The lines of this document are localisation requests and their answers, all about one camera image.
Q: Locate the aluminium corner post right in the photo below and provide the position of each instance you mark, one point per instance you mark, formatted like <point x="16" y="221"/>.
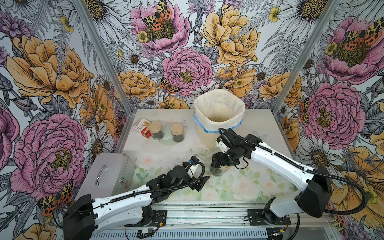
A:
<point x="319" y="28"/>

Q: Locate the glass tea jar beige lid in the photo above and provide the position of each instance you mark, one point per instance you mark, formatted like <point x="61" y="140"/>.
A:
<point x="156" y="130"/>

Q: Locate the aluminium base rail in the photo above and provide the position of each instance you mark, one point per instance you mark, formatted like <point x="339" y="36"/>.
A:
<point x="224" y="221"/>

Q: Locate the beige trash bin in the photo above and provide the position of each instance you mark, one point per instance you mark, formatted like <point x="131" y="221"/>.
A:
<point x="207" y="139"/>

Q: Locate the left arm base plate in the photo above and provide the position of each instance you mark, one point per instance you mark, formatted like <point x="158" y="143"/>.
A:
<point x="157" y="219"/>

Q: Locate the aluminium corner post left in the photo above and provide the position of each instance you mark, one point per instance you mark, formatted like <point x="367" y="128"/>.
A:
<point x="96" y="39"/>

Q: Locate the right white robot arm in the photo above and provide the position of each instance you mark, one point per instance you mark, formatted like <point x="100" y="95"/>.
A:
<point x="314" y="186"/>

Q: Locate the silver metal case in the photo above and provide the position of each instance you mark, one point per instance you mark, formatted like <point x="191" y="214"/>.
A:
<point x="109" y="175"/>

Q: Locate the red white bandage box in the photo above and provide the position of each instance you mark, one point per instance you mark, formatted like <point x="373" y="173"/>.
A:
<point x="142" y="126"/>

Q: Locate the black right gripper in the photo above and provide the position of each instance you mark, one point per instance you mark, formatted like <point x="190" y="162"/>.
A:
<point x="216" y="157"/>

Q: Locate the glass jar with tea leaves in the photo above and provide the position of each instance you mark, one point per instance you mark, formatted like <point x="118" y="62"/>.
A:
<point x="219" y="171"/>

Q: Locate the aluminium corner post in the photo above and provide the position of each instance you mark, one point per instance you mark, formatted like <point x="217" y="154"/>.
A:
<point x="319" y="28"/>
<point x="96" y="39"/>

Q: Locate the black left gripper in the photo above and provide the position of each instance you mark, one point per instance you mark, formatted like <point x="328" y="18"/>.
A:
<point x="192" y="185"/>

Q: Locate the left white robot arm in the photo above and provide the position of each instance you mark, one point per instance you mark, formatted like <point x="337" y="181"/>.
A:
<point x="89" y="216"/>

